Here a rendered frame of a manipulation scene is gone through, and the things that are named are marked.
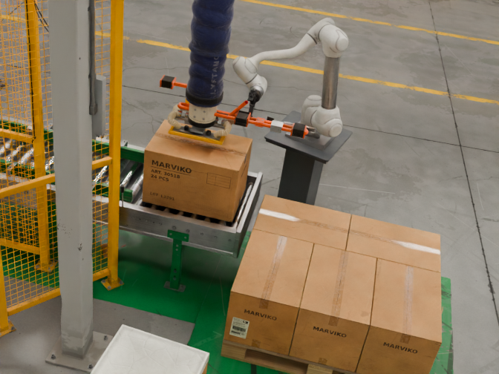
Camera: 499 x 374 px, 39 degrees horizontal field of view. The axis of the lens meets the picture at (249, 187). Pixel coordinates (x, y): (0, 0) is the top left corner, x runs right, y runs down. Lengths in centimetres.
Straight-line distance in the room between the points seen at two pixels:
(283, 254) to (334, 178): 189
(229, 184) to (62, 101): 142
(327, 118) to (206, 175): 99
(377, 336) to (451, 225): 205
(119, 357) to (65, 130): 106
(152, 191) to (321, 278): 120
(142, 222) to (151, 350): 159
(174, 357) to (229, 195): 159
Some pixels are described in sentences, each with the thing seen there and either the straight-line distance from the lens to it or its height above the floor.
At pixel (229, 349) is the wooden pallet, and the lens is 435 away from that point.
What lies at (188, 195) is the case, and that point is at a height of 68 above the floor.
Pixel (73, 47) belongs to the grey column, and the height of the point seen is 199.
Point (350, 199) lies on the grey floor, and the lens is 588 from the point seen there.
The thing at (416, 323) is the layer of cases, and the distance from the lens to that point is 413.
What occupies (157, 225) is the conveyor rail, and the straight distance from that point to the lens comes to 447.
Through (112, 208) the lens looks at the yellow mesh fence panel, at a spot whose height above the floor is 65.
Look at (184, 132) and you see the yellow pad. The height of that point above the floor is 108.
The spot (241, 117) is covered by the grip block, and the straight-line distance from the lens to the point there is 428.
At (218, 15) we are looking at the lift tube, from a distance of 397.
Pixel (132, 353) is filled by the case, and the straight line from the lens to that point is 303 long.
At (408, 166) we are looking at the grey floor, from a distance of 652.
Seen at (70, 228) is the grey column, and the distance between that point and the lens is 369.
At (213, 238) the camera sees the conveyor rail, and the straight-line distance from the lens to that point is 440.
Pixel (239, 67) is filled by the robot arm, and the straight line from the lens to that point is 462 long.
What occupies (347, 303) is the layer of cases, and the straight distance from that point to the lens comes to 410.
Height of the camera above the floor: 331
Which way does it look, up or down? 35 degrees down
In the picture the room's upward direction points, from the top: 9 degrees clockwise
